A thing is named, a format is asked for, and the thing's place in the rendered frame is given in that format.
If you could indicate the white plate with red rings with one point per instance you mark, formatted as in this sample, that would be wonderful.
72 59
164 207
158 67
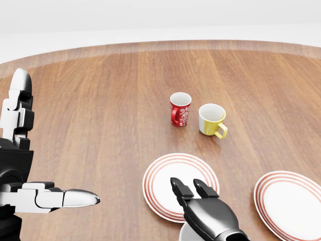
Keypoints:
163 185
288 206

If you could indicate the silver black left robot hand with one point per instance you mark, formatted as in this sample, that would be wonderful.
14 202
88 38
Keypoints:
15 160

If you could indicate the red mug with white pattern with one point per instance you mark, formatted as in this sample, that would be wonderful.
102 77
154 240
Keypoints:
181 114

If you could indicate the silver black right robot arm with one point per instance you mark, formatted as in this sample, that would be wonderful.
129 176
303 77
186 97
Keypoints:
234 237

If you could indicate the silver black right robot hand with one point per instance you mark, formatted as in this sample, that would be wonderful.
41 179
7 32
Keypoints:
210 213

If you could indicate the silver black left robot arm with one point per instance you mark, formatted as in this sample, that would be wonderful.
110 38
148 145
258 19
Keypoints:
8 228

